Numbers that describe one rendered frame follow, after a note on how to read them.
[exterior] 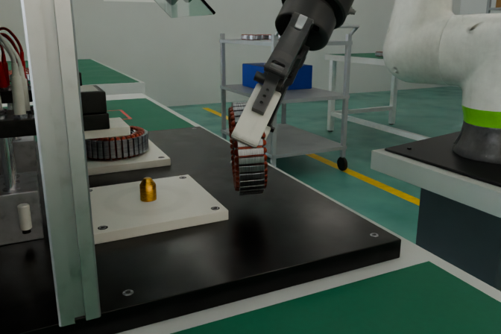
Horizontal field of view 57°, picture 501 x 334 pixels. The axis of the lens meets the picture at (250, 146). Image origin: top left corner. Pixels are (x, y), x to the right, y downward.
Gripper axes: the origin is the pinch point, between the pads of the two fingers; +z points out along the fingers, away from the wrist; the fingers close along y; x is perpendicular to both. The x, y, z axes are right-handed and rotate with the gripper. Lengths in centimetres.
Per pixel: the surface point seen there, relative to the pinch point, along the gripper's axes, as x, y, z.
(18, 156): -30.9, -14.1, 12.2
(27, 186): -18.4, 4.6, 15.6
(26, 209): -16.6, 6.2, 17.6
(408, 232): 77, -174, -44
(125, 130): -12.3, 4.8, 5.8
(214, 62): -129, -507, -235
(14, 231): -17.3, 4.4, 20.1
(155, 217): -5.6, 1.6, 12.6
